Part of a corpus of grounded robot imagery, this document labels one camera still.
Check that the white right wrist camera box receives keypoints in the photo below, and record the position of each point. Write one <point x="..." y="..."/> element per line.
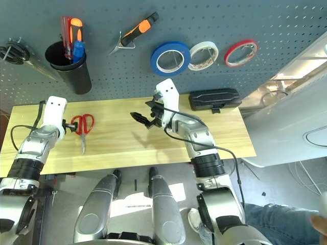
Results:
<point x="167" y="94"/>

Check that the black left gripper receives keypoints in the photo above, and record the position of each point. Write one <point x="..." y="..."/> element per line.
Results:
<point x="65" y="127"/>

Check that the silver right robot leg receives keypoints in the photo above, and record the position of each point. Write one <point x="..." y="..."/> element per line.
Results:
<point x="166" y="209"/>

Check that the silver robot torso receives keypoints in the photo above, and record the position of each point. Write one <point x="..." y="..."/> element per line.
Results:
<point x="127" y="241"/>

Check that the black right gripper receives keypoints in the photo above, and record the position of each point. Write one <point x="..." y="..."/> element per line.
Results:
<point x="157" y="116"/>

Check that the blue jeans leg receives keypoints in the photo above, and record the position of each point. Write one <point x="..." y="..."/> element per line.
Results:
<point x="276" y="222"/>

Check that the grey metal pegboard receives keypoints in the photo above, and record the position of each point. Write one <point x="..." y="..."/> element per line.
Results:
<point x="230" y="20"/>

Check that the orange black pliers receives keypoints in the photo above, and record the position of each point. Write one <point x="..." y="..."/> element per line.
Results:
<point x="143" y="26"/>

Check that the black plastic cup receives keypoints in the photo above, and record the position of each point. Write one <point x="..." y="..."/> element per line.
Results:
<point x="76" y="81"/>

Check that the metal scissors peg hook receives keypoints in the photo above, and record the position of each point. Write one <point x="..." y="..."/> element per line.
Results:
<point x="19" y="40"/>

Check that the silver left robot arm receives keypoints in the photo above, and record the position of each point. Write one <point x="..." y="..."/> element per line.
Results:
<point x="35" y="148"/>

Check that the grey white sneaker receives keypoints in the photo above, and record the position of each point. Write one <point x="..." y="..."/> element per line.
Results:
<point x="194" y="219"/>

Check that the silver robot leg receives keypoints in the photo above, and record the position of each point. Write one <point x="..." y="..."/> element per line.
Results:
<point x="94" y="209"/>
<point x="166" y="209"/>

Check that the bystander hand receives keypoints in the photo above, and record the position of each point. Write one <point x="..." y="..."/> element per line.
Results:
<point x="320" y="224"/>

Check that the blue tape roll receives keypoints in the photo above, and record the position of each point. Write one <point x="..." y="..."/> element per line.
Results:
<point x="171" y="44"/>

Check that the red tape roll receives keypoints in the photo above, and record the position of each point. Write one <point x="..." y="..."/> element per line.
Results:
<point x="241" y="41"/>

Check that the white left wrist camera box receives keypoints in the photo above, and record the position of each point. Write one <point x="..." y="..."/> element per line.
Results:
<point x="53" y="109"/>

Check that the black plastic tool case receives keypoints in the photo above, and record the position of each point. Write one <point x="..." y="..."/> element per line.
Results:
<point x="214" y="98"/>

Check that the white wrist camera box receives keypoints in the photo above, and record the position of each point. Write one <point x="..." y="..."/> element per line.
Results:
<point x="53" y="109"/>
<point x="167" y="94"/>

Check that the silver left robot leg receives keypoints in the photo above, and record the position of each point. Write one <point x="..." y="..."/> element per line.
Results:
<point x="94" y="209"/>

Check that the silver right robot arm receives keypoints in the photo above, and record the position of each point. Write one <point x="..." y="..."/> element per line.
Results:
<point x="199" y="137"/>

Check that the white tape roll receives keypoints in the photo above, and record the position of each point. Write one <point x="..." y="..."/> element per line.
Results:
<point x="204" y="44"/>

